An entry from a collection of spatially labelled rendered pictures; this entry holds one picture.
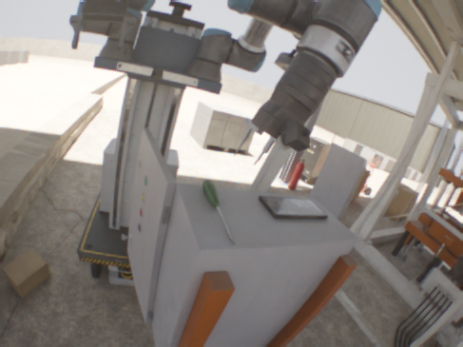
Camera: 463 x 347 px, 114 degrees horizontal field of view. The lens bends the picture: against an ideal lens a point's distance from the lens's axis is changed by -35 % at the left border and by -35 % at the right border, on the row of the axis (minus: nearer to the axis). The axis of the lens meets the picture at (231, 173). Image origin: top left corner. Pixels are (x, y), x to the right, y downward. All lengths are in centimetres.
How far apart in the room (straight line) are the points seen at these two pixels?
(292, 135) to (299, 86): 7
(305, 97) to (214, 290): 31
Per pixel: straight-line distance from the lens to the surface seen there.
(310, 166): 518
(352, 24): 38
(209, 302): 38
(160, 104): 142
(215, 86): 119
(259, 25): 111
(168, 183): 49
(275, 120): 34
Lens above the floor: 147
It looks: 21 degrees down
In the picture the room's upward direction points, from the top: 19 degrees clockwise
